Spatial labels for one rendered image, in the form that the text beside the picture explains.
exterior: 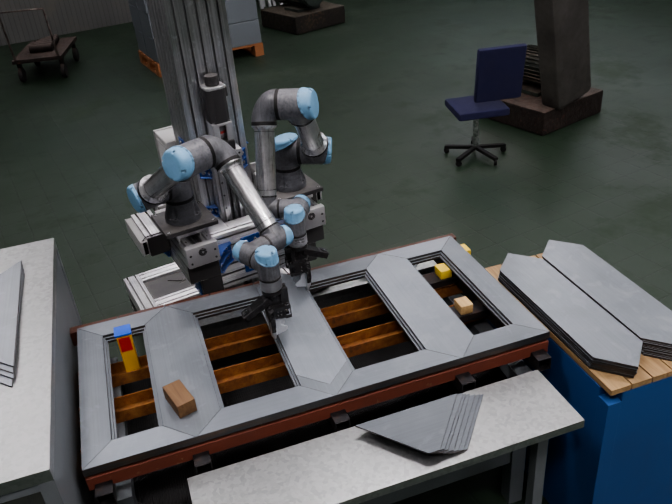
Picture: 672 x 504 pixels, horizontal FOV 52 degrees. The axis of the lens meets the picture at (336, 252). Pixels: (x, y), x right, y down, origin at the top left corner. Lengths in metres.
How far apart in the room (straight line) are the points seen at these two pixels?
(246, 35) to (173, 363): 7.11
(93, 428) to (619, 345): 1.71
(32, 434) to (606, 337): 1.79
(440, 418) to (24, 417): 1.21
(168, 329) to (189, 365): 0.24
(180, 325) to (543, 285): 1.37
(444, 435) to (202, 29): 1.79
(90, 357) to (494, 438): 1.41
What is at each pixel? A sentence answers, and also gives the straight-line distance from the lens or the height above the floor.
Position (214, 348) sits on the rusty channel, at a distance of 2.78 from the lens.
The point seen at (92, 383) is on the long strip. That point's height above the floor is 0.84.
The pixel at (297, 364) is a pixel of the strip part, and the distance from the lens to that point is 2.38.
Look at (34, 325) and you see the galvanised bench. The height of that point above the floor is 1.05.
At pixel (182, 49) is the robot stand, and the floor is 1.68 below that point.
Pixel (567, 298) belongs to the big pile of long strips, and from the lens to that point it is 2.68.
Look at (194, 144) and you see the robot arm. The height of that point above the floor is 1.49.
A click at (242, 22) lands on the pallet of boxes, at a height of 0.45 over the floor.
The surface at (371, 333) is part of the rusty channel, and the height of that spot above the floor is 0.70.
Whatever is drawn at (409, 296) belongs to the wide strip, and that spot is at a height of 0.84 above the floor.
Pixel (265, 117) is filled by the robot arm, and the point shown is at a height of 1.48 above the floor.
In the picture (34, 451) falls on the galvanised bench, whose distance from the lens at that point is 2.04.
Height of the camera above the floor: 2.36
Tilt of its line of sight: 31 degrees down
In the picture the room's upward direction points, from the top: 5 degrees counter-clockwise
